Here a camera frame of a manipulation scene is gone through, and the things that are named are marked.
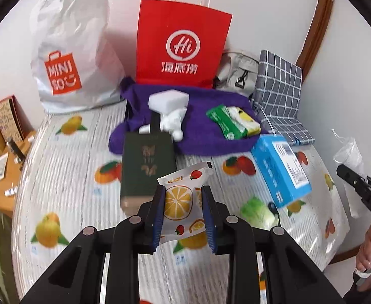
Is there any fruit print sachet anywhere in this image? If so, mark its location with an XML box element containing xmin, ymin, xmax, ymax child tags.
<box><xmin>158</xmin><ymin>161</ymin><xmax>214</xmax><ymax>244</ymax></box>

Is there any white green tissue pack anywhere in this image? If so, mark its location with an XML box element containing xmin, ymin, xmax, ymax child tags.
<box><xmin>240</xmin><ymin>197</ymin><xmax>279</xmax><ymax>231</ymax></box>

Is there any clear plastic bag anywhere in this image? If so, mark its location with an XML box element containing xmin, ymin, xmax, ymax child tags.
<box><xmin>331</xmin><ymin>129</ymin><xmax>367</xmax><ymax>219</ymax></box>

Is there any green snack packet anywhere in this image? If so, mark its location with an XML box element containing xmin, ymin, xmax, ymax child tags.
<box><xmin>206</xmin><ymin>104</ymin><xmax>247</xmax><ymax>140</ymax></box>

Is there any yellow adidas pouch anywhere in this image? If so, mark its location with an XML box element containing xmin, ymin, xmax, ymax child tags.
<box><xmin>236</xmin><ymin>108</ymin><xmax>261</xmax><ymax>137</ymax></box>

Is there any white work glove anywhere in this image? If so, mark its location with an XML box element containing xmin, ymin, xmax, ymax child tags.
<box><xmin>148</xmin><ymin>89</ymin><xmax>189</xmax><ymax>142</ymax></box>

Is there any dark green box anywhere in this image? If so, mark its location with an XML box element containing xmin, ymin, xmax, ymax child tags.
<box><xmin>120</xmin><ymin>132</ymin><xmax>176</xmax><ymax>217</ymax></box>

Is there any purple fleece blanket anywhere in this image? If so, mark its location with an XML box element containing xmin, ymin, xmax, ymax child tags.
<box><xmin>108</xmin><ymin>77</ymin><xmax>259</xmax><ymax>156</ymax></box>

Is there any blue tissue box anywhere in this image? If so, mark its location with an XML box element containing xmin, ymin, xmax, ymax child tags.
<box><xmin>251</xmin><ymin>134</ymin><xmax>312</xmax><ymax>208</ymax></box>

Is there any grey checked cloth bag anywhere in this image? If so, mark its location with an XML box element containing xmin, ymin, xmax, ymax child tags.
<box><xmin>253</xmin><ymin>49</ymin><xmax>315</xmax><ymax>146</ymax></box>

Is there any grey canvas bag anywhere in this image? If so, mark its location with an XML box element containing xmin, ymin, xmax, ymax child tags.
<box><xmin>214</xmin><ymin>49</ymin><xmax>259</xmax><ymax>98</ymax></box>

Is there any small patterned box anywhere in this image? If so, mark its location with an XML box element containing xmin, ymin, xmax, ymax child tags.
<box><xmin>0</xmin><ymin>96</ymin><xmax>24</xmax><ymax>142</ymax></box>

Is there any red paper shopping bag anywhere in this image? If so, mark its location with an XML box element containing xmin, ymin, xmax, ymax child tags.
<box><xmin>135</xmin><ymin>0</ymin><xmax>232</xmax><ymax>89</ymax></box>

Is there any white Miniso plastic bag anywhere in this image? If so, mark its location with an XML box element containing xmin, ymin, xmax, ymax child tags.
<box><xmin>31</xmin><ymin>0</ymin><xmax>125</xmax><ymax>114</ymax></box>

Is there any brown wooden door frame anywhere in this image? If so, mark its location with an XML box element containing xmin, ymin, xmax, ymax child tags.
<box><xmin>296</xmin><ymin>0</ymin><xmax>334</xmax><ymax>81</ymax></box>

